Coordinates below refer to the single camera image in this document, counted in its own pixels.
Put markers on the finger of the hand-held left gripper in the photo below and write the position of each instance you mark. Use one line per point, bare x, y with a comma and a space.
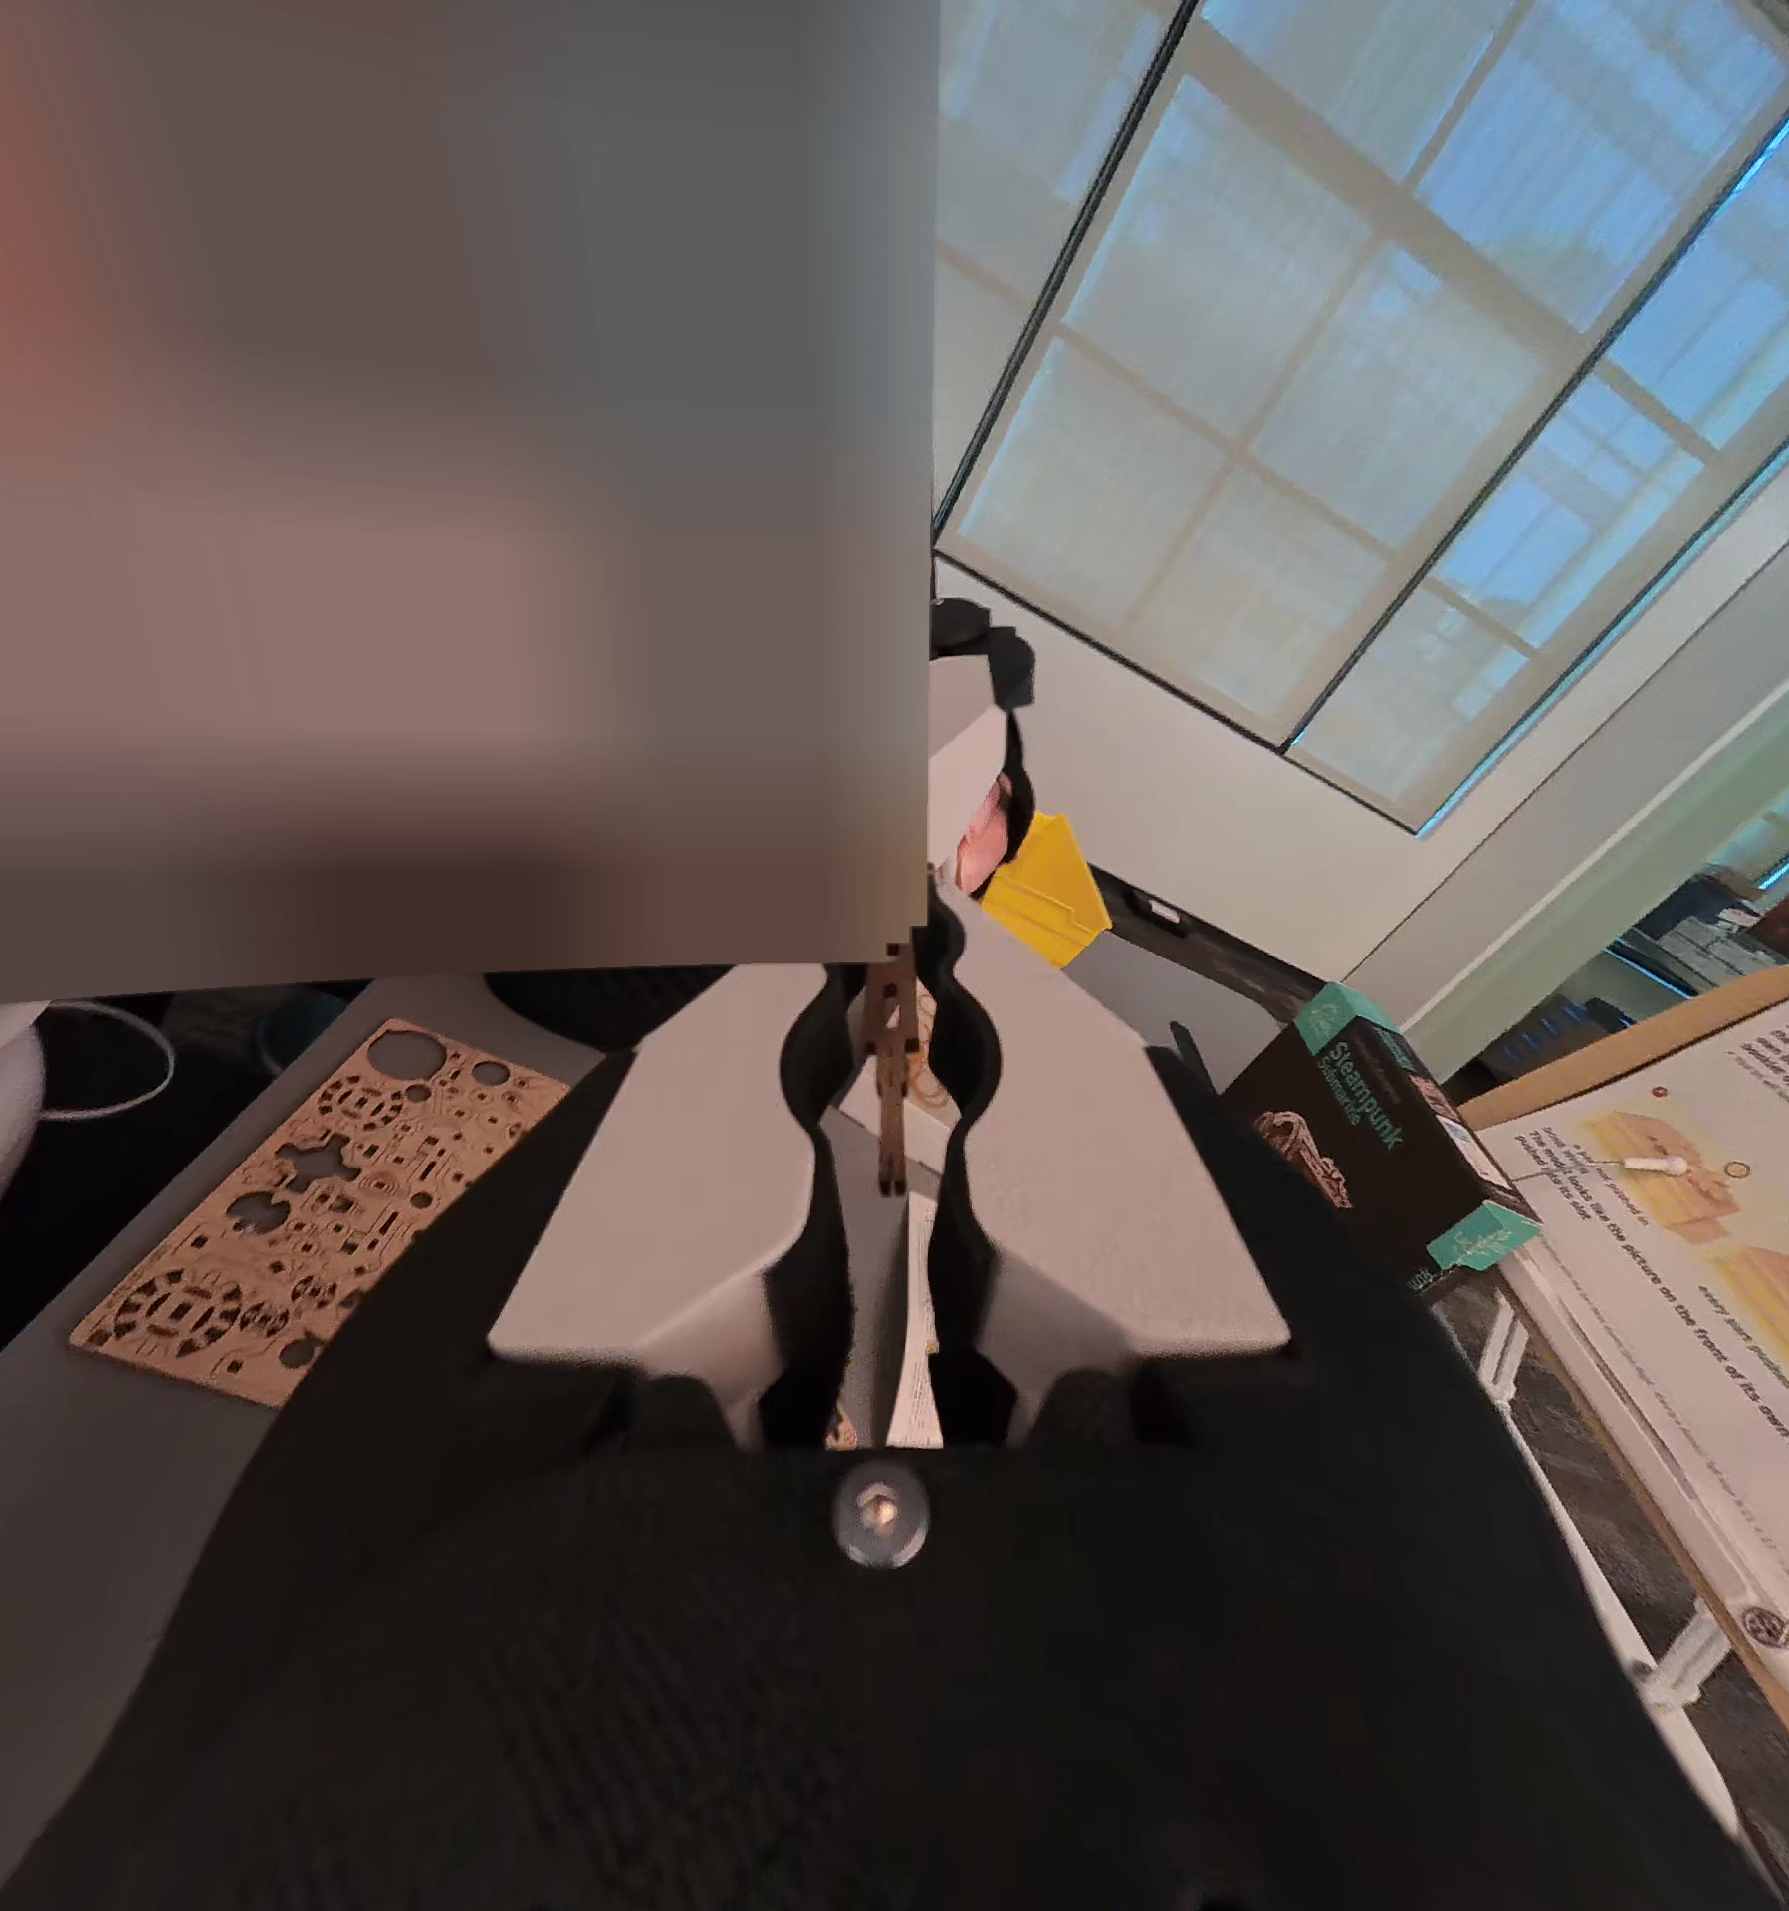
961, 746

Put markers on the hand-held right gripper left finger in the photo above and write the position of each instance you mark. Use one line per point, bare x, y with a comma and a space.
656, 1194

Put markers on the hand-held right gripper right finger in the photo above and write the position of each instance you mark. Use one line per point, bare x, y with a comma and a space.
1119, 1208

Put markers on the wooden model part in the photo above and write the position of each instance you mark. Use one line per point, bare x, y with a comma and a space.
889, 1104

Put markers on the dark model kit box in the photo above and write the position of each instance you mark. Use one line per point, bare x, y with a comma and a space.
1342, 1134

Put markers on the laser-cut wooden parts sheet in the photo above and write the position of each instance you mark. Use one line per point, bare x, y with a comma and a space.
401, 1134

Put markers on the person's left hand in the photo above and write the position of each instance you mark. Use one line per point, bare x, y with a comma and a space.
979, 844

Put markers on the yellow plastic bin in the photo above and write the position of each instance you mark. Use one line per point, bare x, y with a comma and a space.
1051, 895

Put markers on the large grid window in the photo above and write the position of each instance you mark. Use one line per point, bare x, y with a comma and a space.
1282, 372

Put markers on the printed instruction sheet board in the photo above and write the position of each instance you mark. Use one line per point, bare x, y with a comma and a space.
1700, 1343

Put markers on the dark shelf unit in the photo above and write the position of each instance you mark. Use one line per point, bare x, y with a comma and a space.
1700, 925

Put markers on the wall outlet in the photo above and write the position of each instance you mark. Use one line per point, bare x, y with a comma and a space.
1160, 909

